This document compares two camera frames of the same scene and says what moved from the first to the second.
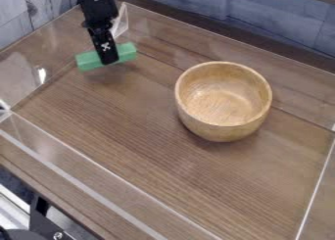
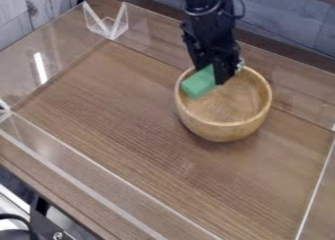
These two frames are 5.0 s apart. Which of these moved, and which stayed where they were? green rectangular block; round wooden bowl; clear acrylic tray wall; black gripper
Moved: green rectangular block; black gripper
Stayed: round wooden bowl; clear acrylic tray wall
